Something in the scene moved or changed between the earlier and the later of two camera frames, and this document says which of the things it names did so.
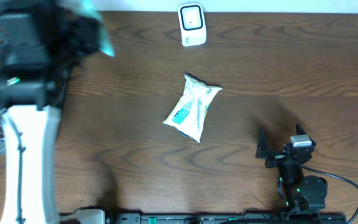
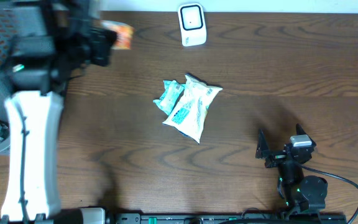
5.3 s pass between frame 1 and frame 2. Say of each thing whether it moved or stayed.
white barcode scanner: stayed
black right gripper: stayed
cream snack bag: stayed
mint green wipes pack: moved
